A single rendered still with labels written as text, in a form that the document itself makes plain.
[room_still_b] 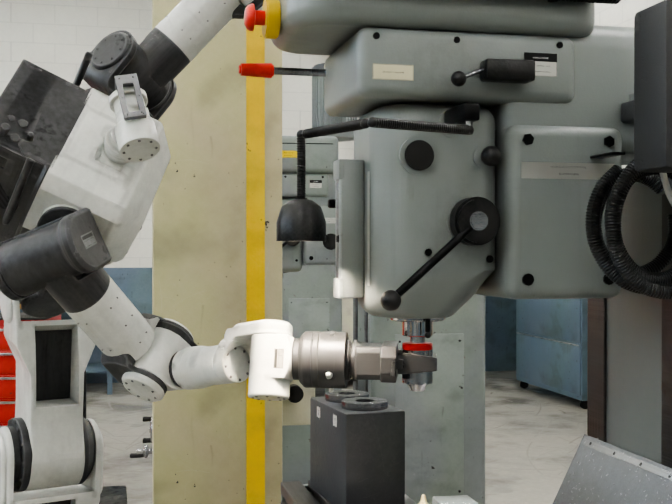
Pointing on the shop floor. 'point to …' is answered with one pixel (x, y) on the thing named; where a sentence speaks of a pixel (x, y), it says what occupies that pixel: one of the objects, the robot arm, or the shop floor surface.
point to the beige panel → (219, 265)
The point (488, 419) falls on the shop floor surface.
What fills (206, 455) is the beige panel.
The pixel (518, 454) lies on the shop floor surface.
